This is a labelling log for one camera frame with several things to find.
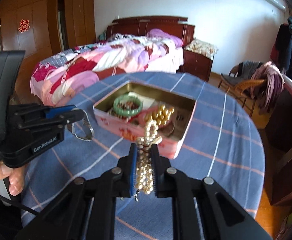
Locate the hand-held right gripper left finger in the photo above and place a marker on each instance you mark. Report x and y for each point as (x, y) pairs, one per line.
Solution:
(133, 167)

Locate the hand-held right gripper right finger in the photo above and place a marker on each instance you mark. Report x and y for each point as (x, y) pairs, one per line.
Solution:
(153, 170)

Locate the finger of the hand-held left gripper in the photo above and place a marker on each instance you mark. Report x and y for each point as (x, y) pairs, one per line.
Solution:
(68, 118)
(58, 111)

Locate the pink floral tin box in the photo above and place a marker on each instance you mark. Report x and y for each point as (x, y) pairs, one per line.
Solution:
(136, 136)

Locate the green jade bangle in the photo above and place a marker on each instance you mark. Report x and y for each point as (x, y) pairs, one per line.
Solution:
(128, 111)

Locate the person's left hand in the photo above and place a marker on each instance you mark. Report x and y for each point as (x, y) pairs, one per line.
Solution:
(15, 182)

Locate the white paper sheet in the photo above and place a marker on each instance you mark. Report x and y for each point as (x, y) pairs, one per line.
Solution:
(148, 101)

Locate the pink patchwork quilt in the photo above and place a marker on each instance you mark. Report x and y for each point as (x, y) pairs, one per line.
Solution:
(111, 55)

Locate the red paper decoration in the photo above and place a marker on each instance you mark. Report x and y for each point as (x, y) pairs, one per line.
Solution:
(24, 25)

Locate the brown wooden wardrobe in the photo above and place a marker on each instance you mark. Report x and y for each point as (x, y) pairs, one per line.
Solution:
(43, 17)

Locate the red wooden nightstand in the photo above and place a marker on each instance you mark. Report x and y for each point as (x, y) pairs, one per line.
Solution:
(197, 66)

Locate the red wooden bed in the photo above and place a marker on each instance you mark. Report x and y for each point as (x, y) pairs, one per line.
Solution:
(148, 23)

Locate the purple pillow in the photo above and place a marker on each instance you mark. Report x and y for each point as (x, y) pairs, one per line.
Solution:
(163, 36)

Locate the wicker chair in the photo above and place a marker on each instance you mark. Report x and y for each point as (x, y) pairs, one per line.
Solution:
(245, 84)

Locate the floral cloth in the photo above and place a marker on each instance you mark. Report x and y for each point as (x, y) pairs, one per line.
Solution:
(202, 48)

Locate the dark wooden furniture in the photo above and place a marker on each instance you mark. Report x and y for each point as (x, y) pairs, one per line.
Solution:
(285, 142)

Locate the grey garment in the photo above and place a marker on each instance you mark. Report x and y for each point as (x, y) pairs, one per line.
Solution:
(248, 68)

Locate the pink purple garment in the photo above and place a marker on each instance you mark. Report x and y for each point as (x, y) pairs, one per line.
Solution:
(270, 85)

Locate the dark hanging clothes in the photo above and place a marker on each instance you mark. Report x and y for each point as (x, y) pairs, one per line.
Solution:
(288, 47)

